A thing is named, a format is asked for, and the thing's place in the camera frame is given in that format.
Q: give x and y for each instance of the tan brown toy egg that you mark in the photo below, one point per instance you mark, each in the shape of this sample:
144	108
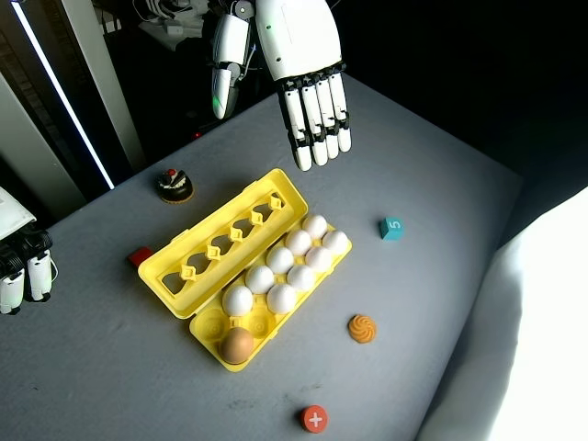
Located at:
236	345

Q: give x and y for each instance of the teal number cube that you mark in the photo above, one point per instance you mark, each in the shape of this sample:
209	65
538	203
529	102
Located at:
392	229

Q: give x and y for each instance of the white frame post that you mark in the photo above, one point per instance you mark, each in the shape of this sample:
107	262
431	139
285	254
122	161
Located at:
110	92

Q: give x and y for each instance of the grey table cloth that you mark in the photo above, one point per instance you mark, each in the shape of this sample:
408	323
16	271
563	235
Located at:
115	367

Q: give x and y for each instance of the white LED light strip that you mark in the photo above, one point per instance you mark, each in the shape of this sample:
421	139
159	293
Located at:
59	87

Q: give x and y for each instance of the toy chocolate cake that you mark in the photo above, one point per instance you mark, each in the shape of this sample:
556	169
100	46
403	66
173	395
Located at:
174	187

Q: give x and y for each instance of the red block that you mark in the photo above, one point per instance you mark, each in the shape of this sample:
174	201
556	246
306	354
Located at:
139	256

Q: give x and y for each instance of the red cylinder with white cross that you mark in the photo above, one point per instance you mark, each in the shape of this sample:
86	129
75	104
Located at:
315	419

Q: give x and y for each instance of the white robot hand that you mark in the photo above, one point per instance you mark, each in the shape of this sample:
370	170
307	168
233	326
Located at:
14	216
294	41

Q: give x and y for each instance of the white fabric sheet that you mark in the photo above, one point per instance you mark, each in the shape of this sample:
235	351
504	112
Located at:
528	321

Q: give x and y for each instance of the yellow plastic egg box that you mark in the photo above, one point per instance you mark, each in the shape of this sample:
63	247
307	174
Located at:
193	294

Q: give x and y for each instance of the orange swirl toy cookie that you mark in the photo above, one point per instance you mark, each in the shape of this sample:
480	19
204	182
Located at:
362	328

